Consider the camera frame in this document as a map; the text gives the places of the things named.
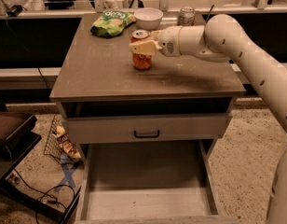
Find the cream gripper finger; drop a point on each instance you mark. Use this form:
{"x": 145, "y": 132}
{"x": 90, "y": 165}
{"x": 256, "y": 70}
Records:
{"x": 155, "y": 35}
{"x": 148, "y": 47}

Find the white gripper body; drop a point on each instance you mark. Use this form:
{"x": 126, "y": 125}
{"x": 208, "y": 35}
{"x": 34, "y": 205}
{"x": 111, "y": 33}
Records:
{"x": 169, "y": 41}

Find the orange soda can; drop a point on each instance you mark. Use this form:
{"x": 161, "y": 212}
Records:
{"x": 141, "y": 62}

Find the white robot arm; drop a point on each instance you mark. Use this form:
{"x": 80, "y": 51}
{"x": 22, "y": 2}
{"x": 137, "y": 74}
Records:
{"x": 220, "y": 39}

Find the silver green soda can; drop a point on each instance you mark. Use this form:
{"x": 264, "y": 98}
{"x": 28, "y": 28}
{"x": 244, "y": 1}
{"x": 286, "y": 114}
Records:
{"x": 186, "y": 16}

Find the grey drawer cabinet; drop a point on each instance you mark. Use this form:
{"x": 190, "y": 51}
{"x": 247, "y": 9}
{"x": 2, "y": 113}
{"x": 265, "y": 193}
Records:
{"x": 97, "y": 79}

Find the closed top drawer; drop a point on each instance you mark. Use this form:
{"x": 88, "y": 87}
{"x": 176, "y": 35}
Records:
{"x": 120, "y": 129}

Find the open lower drawer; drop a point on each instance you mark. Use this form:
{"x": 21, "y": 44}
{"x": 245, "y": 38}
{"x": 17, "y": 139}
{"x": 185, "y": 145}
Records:
{"x": 148, "y": 183}

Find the white bowl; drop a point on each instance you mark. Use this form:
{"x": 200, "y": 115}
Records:
{"x": 148, "y": 18}

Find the green chip bag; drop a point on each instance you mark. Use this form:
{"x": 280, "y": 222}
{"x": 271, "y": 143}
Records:
{"x": 112, "y": 23}

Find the brown snack bag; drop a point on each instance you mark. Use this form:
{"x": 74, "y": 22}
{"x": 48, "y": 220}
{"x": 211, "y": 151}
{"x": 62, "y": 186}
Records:
{"x": 65, "y": 143}

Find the blue tape cross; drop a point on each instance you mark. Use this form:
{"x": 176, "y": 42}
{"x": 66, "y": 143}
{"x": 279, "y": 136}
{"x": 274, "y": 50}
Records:
{"x": 68, "y": 167}

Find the black drawer handle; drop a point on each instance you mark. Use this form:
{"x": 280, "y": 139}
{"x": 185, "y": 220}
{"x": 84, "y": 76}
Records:
{"x": 156, "y": 134}

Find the wire mesh basket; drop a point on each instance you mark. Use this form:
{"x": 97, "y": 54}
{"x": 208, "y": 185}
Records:
{"x": 52, "y": 148}

